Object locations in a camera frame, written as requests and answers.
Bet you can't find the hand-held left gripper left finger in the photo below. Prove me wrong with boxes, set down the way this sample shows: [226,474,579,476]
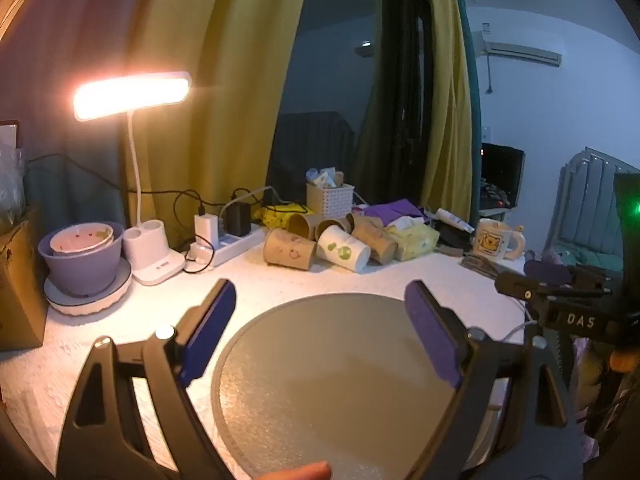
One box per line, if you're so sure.
[56,278,237,480]

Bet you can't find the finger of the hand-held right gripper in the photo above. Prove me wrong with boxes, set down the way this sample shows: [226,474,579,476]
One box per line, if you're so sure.
[495,272,551,307]
[524,259,610,292]

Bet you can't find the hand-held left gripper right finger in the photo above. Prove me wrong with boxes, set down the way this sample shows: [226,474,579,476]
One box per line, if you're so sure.
[404,280,583,480]

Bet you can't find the brown paper cup with face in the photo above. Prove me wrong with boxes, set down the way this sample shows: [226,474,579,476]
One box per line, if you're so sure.
[263,228,317,271]

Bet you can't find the white cup with green print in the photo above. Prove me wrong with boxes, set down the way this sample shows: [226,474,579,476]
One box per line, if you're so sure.
[316,224,371,273]

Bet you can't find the person's left hand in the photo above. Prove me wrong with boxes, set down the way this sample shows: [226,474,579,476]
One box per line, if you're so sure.
[260,462,332,480]

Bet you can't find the white mug with yellow print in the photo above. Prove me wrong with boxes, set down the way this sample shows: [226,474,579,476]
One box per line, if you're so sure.
[472,218,527,261]

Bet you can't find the black pouch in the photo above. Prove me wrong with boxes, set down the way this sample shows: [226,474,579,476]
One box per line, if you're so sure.
[437,225,473,257]

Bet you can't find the grey slatted chair back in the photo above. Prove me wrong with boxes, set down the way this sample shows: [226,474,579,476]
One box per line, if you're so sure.
[545,146,631,261]

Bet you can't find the white power strip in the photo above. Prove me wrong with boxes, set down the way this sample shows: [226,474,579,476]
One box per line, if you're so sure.
[186,224,266,267]

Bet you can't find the white tube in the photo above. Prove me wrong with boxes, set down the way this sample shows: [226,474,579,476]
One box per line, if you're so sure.
[435,208,475,233]

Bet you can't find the yellow-green tissue pack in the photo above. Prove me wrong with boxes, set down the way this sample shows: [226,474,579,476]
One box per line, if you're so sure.
[385,222,441,262]

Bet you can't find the white charger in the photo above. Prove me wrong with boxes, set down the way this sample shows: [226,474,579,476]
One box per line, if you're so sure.
[194,213,221,241]

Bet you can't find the round grey mat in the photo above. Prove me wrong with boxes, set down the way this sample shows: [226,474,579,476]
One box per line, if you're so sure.
[211,294,526,480]

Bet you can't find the black power adapter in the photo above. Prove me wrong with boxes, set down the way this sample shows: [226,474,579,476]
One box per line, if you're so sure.
[225,202,252,237]

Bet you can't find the white round stand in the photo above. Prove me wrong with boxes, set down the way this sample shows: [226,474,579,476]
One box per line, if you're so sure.
[43,258,133,317]

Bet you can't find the purple cloth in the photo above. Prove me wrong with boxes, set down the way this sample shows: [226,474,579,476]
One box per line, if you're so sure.
[352,199,431,226]

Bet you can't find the yellow pouch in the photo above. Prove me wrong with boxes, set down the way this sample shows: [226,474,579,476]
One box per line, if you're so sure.
[255,203,308,231]

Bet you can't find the purple bowl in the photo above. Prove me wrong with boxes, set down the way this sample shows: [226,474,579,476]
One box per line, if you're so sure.
[38,221,125,297]

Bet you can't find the white patterned bowl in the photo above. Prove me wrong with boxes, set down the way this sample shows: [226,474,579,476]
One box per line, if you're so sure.
[49,223,115,257]

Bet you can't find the white plastic basket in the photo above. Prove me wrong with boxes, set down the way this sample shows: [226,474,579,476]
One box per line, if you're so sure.
[306,182,355,218]

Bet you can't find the teal curtain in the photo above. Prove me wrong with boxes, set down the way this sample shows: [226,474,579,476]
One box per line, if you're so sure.
[447,0,485,211]

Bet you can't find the small packets in basket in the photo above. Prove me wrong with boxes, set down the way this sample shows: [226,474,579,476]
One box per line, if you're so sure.
[306,167,346,189]

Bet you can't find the cardboard box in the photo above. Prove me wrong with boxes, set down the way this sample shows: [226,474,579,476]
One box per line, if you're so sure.
[0,205,49,351]

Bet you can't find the yellow curtain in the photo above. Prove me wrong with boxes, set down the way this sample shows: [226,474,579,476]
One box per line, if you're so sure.
[420,0,473,211]
[112,0,313,221]

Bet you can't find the white air conditioner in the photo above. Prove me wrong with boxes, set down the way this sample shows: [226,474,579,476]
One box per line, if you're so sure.
[482,30,563,67]

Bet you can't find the white desk lamp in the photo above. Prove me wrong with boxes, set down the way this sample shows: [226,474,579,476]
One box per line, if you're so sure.
[74,71,192,287]

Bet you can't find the clear plastic bag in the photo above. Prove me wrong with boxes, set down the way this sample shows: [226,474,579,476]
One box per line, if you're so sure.
[0,142,27,233]

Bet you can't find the glass sliding door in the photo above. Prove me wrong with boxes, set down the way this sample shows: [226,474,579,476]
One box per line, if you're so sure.
[267,0,436,211]

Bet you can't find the white cable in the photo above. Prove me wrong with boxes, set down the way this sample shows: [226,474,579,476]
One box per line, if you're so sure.
[495,320,541,346]

